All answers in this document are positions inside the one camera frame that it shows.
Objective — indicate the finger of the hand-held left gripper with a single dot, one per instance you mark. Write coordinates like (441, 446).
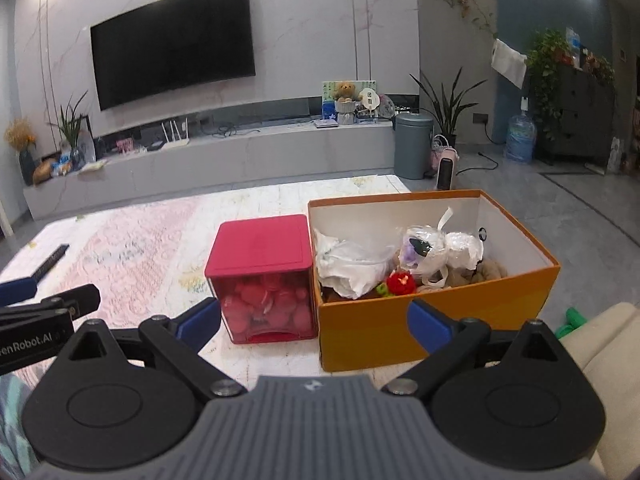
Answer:
(75, 297)
(17, 291)

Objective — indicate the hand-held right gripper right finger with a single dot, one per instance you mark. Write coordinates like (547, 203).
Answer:
(430, 321)

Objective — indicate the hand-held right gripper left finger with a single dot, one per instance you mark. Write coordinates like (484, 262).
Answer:
(200, 316)

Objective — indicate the orange cardboard box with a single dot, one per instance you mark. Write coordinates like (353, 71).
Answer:
(450, 330)

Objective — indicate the small red crocheted toy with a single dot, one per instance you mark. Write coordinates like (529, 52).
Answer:
(401, 282)

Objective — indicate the clear plastic bag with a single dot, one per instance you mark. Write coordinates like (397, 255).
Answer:
(440, 247)

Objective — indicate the brown teddy bear plush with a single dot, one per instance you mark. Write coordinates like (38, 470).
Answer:
(487, 270)

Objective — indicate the white plastic bag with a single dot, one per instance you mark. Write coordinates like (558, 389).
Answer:
(350, 260)

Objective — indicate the black remote control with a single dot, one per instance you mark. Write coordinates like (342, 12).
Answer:
(50, 262)

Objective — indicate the person's patterned clothing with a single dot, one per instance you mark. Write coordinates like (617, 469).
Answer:
(12, 420)

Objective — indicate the red plastic storage box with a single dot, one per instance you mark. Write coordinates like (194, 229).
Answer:
(260, 240)

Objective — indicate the snack bags pile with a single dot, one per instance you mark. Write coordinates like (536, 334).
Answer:
(52, 165)

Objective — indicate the green dumbbell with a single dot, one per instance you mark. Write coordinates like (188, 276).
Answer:
(572, 322)

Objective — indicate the vase with dried flowers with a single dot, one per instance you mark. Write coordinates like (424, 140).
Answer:
(22, 145)

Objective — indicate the pink white space heater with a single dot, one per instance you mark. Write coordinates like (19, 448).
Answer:
(447, 170)

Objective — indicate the grey television console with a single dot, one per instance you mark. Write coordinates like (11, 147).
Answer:
(225, 160)

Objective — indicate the green plant in glass vase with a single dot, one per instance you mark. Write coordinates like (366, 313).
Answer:
(72, 130)

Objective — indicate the grey trash can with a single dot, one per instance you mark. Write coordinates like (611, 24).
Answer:
(413, 147)

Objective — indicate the white router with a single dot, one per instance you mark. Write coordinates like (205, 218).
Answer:
(170, 142)

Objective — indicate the beige sofa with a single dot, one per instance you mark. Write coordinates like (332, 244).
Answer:
(610, 360)

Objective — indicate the blue water jug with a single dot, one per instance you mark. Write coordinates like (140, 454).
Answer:
(521, 135)

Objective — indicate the potted long-leaf plant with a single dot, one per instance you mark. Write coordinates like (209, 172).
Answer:
(447, 105)

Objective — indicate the white round hand fan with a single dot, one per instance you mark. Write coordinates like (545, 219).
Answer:
(370, 97)

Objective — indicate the small teddy bear in basket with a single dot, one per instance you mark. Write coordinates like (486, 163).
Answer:
(345, 95)

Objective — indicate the dark drawer cabinet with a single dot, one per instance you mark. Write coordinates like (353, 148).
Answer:
(580, 115)

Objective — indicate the white hanging towel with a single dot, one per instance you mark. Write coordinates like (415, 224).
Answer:
(507, 62)

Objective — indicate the leafy green cabinet plant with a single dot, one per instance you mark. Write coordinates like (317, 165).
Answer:
(547, 65)

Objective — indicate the black wall television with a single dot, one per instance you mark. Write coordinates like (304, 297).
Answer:
(172, 45)

